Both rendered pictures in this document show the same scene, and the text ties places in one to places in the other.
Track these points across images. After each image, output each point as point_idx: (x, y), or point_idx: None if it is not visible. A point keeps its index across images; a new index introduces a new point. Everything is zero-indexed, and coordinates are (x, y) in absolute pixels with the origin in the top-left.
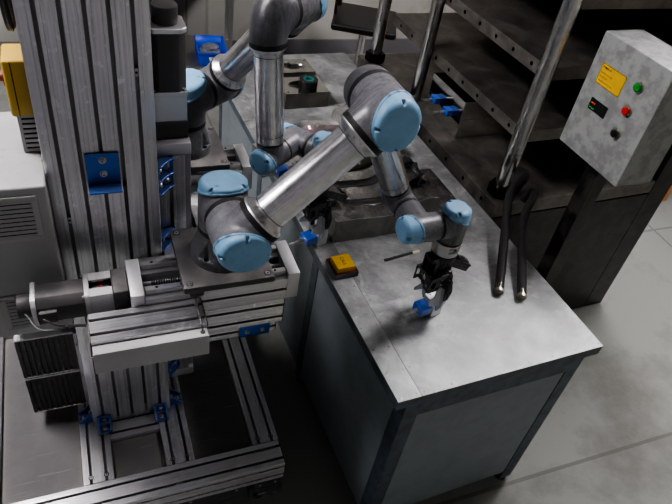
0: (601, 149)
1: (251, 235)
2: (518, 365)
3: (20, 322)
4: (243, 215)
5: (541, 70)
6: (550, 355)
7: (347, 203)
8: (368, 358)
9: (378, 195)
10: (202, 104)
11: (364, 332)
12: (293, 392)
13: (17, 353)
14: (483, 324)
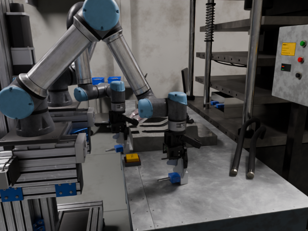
0: (294, 88)
1: (14, 87)
2: (242, 213)
3: None
4: (15, 79)
5: (249, 56)
6: (271, 209)
7: (144, 131)
8: (129, 207)
9: (164, 129)
10: (62, 77)
11: (130, 190)
12: None
13: None
14: (218, 189)
